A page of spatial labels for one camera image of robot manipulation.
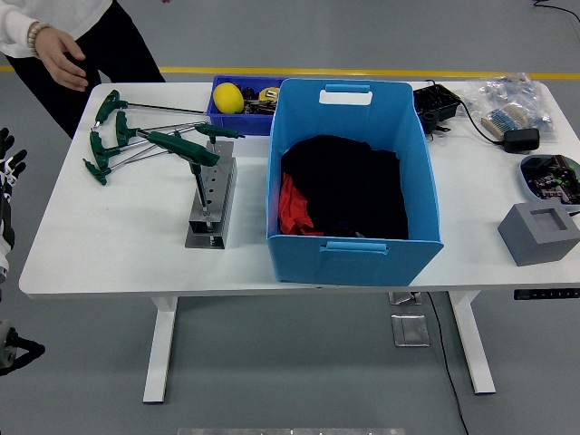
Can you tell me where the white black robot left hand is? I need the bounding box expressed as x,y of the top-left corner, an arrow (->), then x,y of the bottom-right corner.
0,128 -> 28,282

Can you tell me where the person's right hand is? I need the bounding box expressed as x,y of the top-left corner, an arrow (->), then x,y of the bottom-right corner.
34,25 -> 90,92

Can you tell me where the large green T-handle wrench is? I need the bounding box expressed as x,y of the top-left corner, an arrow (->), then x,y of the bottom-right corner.
147,130 -> 222,230

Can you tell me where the grey metal tool rack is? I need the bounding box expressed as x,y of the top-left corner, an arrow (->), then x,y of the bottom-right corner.
184,140 -> 238,249

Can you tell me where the large blue folding box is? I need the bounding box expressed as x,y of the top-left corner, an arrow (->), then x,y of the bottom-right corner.
266,77 -> 445,287

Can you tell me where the person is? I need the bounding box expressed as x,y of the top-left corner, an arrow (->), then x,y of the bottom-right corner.
0,0 -> 167,140

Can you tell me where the yellow lemon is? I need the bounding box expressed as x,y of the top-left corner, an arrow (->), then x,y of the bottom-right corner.
212,82 -> 246,114

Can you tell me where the small blue plastic bin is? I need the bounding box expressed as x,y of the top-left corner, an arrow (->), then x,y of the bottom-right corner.
207,74 -> 289,137

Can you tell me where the dark small parts pile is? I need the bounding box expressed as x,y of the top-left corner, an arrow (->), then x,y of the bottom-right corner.
242,85 -> 278,115

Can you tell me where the white table leg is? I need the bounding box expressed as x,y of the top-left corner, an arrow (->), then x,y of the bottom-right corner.
448,291 -> 497,395
142,296 -> 179,404

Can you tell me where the red cloth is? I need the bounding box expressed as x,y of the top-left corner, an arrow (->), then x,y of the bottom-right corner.
277,171 -> 325,237

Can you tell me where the black cloth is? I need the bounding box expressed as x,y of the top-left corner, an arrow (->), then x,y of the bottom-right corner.
280,134 -> 411,240

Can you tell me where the black charger tray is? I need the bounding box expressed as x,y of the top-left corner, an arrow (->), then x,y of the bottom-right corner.
412,80 -> 463,136

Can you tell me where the square metal floor plate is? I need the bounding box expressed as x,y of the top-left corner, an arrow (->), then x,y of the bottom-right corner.
391,314 -> 430,348

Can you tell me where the beige resistor strip bundle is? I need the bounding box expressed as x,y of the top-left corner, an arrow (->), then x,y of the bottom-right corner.
480,102 -> 530,140

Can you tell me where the clear plastic parts bag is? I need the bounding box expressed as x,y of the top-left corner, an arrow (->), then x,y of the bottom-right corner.
461,72 -> 557,144

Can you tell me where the black power adapter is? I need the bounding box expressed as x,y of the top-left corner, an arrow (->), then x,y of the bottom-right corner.
503,128 -> 541,154

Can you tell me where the pale blue oval tray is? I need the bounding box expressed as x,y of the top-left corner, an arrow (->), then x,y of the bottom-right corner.
518,153 -> 580,206

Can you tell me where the grey foam block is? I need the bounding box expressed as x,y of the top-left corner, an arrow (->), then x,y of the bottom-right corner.
497,202 -> 580,267

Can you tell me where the electronic parts pile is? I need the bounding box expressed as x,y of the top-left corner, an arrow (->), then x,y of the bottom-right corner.
523,155 -> 580,204

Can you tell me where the black table control panel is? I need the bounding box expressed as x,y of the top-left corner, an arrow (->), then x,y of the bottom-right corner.
513,287 -> 580,301

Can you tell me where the beaded bracelet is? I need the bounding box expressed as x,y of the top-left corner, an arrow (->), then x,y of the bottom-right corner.
25,22 -> 53,58

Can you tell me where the long-shaft green T-handle wrench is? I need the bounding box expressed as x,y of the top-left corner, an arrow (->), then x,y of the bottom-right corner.
93,89 -> 210,127

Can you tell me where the small green T-handle wrench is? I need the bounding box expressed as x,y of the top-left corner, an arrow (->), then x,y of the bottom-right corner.
124,130 -> 183,164

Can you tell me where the black adapter cable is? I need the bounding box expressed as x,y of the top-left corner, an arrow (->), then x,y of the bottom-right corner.
459,100 -> 507,146

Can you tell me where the thin black floor cable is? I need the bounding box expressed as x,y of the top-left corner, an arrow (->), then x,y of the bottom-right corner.
533,0 -> 580,23

